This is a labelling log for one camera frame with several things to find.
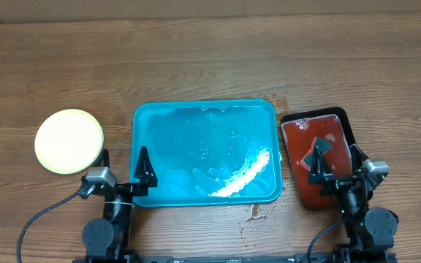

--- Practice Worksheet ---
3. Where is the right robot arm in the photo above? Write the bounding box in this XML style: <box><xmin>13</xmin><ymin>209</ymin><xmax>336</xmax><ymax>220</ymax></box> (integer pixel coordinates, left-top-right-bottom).
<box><xmin>304</xmin><ymin>144</ymin><xmax>399</xmax><ymax>262</ymax></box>

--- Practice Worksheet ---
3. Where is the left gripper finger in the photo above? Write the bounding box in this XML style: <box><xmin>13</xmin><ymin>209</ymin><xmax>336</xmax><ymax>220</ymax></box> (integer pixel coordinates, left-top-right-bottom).
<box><xmin>96</xmin><ymin>149</ymin><xmax>110</xmax><ymax>167</ymax></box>
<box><xmin>134</xmin><ymin>146</ymin><xmax>158</xmax><ymax>187</ymax></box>

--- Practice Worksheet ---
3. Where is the dark cleaning sponge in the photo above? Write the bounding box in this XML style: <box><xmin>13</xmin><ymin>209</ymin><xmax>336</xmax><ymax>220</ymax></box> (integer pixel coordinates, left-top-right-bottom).
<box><xmin>301</xmin><ymin>137</ymin><xmax>332</xmax><ymax>169</ymax></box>

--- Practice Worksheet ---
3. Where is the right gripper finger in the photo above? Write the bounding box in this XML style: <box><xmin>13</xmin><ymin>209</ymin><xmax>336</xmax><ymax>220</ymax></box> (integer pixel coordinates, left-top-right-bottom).
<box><xmin>308</xmin><ymin>146</ymin><xmax>333</xmax><ymax>184</ymax></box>
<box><xmin>349</xmin><ymin>143</ymin><xmax>369</xmax><ymax>172</ymax></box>

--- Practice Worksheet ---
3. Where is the yellow plate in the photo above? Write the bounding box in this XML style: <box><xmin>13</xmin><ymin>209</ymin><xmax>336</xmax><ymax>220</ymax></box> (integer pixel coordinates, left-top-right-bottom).
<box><xmin>34</xmin><ymin>109</ymin><xmax>105</xmax><ymax>175</ymax></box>

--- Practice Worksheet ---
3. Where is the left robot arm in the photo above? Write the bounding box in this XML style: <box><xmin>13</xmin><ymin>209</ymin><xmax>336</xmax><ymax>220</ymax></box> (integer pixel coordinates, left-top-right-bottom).
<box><xmin>79</xmin><ymin>147</ymin><xmax>158</xmax><ymax>262</ymax></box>

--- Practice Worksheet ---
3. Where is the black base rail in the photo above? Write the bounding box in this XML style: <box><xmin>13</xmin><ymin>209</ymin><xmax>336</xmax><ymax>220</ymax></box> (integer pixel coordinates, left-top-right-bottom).
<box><xmin>72</xmin><ymin>252</ymin><xmax>398</xmax><ymax>263</ymax></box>

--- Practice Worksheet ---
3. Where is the black tray with red water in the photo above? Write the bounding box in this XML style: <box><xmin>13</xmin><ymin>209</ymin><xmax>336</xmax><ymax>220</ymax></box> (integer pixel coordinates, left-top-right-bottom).
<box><xmin>281</xmin><ymin>107</ymin><xmax>355</xmax><ymax>211</ymax></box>

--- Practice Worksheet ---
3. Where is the teal plastic tray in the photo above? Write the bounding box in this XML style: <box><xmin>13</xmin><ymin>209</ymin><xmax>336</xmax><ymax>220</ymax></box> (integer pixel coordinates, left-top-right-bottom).
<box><xmin>131</xmin><ymin>99</ymin><xmax>283</xmax><ymax>207</ymax></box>

